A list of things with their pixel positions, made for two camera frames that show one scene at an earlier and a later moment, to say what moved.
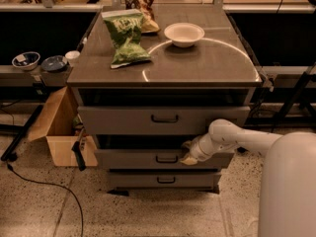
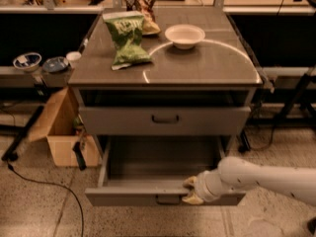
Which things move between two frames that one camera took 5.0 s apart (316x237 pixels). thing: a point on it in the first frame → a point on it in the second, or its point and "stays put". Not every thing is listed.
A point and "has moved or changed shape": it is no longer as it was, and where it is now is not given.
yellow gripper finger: x=187 y=144 → x=191 y=180
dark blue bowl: x=53 y=63 stays put
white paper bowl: x=184 y=34 stays put
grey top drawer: x=157 y=119 stays put
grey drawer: x=158 y=159 has moved or changed shape
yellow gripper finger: x=190 y=161 → x=193 y=199
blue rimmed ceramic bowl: x=27 y=60 stays put
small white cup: x=73 y=57 stays put
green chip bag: x=124 y=30 stays put
